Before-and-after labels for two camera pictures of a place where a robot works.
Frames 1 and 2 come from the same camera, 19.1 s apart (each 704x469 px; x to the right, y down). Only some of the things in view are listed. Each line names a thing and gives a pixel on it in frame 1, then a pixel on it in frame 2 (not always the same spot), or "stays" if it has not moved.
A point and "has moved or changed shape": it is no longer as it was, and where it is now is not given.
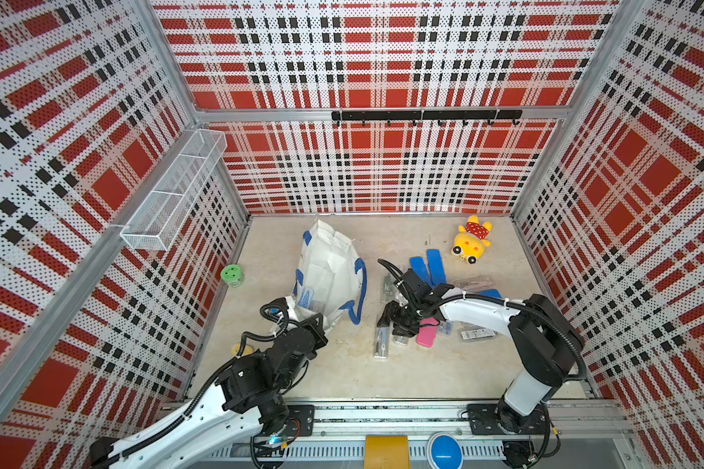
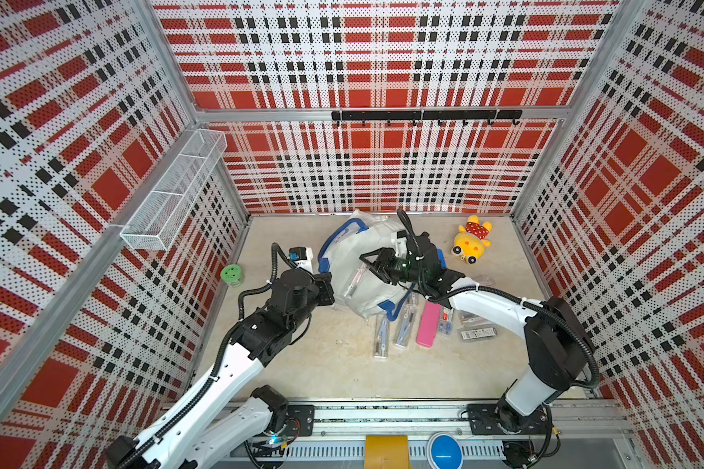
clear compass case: x=381 y=341 stays
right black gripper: x=389 y=316 -> x=381 y=262
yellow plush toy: x=470 y=241 stays
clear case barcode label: x=478 y=333 stays
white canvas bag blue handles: x=330 y=277 has moved or changed shape
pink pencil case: x=426 y=331 stays
